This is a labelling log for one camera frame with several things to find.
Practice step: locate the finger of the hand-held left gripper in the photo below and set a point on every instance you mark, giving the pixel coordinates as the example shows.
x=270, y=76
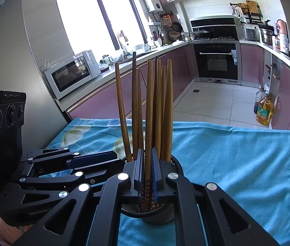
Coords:
x=47, y=180
x=93, y=158

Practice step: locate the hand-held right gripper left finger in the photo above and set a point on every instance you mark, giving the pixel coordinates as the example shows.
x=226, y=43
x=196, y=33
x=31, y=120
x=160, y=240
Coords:
x=137, y=184

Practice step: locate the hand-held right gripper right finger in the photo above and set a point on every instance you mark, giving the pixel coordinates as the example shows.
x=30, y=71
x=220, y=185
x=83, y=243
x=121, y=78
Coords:
x=157, y=184

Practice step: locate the black mesh utensil holder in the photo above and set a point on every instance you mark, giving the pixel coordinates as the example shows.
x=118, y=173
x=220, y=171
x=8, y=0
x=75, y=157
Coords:
x=160, y=214

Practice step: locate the red-patterned wooden chopstick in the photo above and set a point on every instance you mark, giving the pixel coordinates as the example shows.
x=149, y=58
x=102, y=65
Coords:
x=148, y=120

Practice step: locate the bundle of wooden chopsticks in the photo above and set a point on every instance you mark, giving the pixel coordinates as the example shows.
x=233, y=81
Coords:
x=168, y=107

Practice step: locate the silver refrigerator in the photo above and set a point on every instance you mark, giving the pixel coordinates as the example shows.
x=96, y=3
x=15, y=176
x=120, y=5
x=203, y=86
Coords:
x=32, y=56

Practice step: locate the white microwave oven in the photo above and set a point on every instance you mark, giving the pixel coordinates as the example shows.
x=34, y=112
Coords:
x=68, y=78

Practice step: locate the blue floral tablecloth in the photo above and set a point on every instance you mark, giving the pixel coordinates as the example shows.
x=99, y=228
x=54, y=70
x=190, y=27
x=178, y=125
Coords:
x=237, y=171

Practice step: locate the glass jar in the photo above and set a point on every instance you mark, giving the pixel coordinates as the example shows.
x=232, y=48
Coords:
x=105, y=60

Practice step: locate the clear plastic bag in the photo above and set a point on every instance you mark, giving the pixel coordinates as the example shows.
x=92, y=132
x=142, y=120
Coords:
x=116, y=57

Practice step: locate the kitchen sink with faucet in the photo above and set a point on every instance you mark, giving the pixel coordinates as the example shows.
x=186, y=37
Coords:
x=139, y=53

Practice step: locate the cooking oil bottle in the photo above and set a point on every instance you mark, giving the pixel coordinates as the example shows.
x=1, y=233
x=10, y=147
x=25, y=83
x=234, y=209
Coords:
x=265, y=111

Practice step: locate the dark liquid bottle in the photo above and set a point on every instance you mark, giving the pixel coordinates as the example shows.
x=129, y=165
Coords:
x=257, y=100

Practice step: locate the kitchen window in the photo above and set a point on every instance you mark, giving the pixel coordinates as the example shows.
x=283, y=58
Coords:
x=88, y=23

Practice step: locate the black built-in oven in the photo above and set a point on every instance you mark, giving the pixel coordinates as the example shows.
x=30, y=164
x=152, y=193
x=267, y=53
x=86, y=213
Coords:
x=216, y=61

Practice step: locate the white lid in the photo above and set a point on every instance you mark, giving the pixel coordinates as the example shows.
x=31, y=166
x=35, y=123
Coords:
x=180, y=43

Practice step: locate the beige bowl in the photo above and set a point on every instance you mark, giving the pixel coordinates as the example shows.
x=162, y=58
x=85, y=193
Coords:
x=174, y=35

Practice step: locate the hanging black frying pan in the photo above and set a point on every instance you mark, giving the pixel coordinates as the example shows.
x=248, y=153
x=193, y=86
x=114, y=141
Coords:
x=178, y=27

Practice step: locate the black wok with lid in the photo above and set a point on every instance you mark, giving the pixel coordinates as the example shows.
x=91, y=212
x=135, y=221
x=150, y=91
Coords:
x=200, y=33

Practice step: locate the orange grater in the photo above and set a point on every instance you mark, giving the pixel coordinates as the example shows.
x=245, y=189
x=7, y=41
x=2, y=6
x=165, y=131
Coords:
x=168, y=20

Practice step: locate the gas stove top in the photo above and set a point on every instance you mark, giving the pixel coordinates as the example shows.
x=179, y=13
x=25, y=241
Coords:
x=224, y=39

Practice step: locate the white gas water heater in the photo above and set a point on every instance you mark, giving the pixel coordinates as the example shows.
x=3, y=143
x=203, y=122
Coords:
x=151, y=0

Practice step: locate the black range hood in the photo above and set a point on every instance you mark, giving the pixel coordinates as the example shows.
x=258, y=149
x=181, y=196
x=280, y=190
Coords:
x=214, y=24

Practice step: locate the silver rice cooker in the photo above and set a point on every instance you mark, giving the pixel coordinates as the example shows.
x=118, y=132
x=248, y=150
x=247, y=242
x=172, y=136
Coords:
x=250, y=34

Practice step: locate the steel stockpot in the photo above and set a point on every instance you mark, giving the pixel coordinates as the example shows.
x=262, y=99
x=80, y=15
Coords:
x=267, y=37

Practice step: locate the white jar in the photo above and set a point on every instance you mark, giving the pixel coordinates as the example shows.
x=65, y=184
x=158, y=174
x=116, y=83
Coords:
x=284, y=43

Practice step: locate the black counter rack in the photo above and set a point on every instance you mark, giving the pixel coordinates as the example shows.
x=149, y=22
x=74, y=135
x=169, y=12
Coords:
x=253, y=18

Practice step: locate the wooden cutting board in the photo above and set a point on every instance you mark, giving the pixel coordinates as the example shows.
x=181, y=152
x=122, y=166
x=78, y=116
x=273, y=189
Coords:
x=252, y=7

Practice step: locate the pink electric kettle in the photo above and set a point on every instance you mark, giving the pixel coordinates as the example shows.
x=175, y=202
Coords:
x=282, y=27

